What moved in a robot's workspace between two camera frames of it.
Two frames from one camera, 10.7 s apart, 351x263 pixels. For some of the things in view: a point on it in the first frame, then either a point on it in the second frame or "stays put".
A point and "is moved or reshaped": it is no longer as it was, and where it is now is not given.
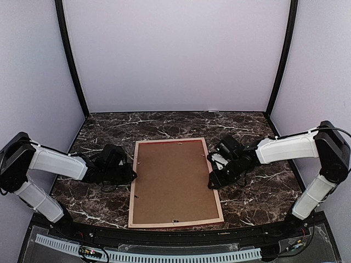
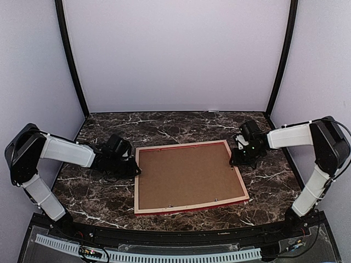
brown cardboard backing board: [171, 182] is moved or reshaped
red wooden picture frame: [171, 189] is moved or reshaped
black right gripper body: [230, 176] -> [247, 157]
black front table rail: [176, 236] stays put
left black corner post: [70, 61] stays put
